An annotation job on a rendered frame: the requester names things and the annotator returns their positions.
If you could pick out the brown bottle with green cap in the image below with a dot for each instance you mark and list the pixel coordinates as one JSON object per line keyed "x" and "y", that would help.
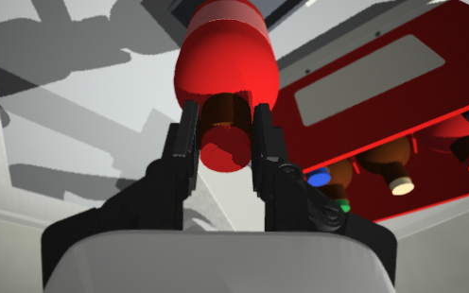
{"x": 341, "y": 173}

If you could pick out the brown bottle with cream cap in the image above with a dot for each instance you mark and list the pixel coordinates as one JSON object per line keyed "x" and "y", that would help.
{"x": 389, "y": 159}

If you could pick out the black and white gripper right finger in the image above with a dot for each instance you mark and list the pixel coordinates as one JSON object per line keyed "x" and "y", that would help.
{"x": 290, "y": 201}

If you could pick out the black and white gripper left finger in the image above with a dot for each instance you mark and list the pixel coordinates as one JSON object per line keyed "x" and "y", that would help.
{"x": 155, "y": 202}

